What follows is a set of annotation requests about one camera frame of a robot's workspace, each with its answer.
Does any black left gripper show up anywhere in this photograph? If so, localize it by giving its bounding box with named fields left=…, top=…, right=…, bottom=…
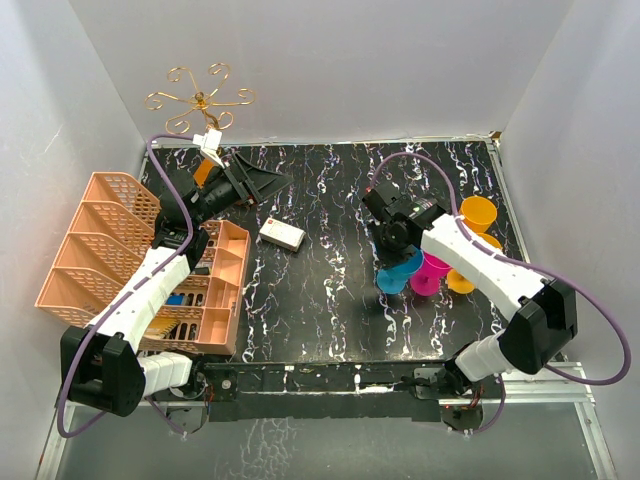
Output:
left=191, top=153, right=293, bottom=227

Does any blue wine glass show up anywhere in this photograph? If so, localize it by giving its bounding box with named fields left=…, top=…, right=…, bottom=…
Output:
left=376, top=250, right=423, bottom=295

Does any pink wine glass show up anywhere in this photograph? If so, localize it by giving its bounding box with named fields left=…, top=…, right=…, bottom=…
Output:
left=410, top=252, right=451, bottom=297

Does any yellow wine glass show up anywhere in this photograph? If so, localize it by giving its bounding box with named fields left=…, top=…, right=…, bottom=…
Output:
left=459, top=196, right=498, bottom=233
left=445, top=232, right=504, bottom=295

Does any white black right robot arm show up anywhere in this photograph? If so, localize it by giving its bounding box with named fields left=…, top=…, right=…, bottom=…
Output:
left=363, top=182, right=578, bottom=397

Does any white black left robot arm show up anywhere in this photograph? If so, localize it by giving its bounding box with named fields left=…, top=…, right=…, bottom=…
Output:
left=57, top=153, right=293, bottom=417

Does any white red small box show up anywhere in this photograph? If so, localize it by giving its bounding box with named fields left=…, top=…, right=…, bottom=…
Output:
left=259, top=217, right=306, bottom=252

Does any pink plastic file organizer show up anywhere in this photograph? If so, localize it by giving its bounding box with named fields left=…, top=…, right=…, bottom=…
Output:
left=35, top=172, right=251, bottom=356

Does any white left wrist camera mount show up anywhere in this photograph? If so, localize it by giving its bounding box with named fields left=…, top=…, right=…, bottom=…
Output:
left=192, top=128, right=225, bottom=168

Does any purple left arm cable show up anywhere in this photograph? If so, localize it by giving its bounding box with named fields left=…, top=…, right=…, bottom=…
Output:
left=54, top=133, right=211, bottom=439

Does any gold wire wine glass rack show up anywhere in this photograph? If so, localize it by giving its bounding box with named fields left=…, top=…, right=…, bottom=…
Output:
left=143, top=62, right=256, bottom=186

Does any black metal front rail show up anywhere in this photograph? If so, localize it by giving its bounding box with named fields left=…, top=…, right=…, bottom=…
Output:
left=49, top=357, right=596, bottom=426

